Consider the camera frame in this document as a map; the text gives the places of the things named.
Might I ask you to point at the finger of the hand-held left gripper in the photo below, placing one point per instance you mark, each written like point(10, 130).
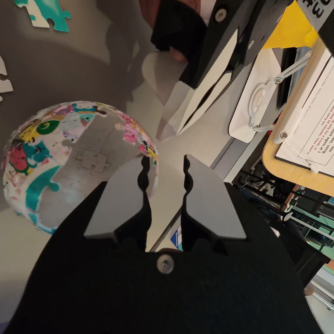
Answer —
point(208, 73)
point(216, 91)

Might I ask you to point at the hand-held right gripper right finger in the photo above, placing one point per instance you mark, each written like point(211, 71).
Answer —
point(214, 208)

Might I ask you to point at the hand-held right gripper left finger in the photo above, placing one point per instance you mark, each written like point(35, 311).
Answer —
point(117, 206)

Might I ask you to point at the colourful puzzle ball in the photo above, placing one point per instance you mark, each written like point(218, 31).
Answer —
point(31, 156)

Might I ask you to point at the puzzle box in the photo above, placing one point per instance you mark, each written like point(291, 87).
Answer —
point(176, 240)

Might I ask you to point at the teal and white puzzle piece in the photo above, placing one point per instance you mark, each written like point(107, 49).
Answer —
point(57, 20)

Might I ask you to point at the person's left hand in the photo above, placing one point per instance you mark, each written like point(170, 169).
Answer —
point(147, 13)

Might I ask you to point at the instruction sheet on stand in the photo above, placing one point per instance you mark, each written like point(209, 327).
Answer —
point(250, 78)

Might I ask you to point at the yellow plastic bin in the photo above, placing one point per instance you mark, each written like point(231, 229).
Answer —
point(289, 31)

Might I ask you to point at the printed instruction sheet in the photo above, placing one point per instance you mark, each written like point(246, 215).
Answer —
point(313, 117)

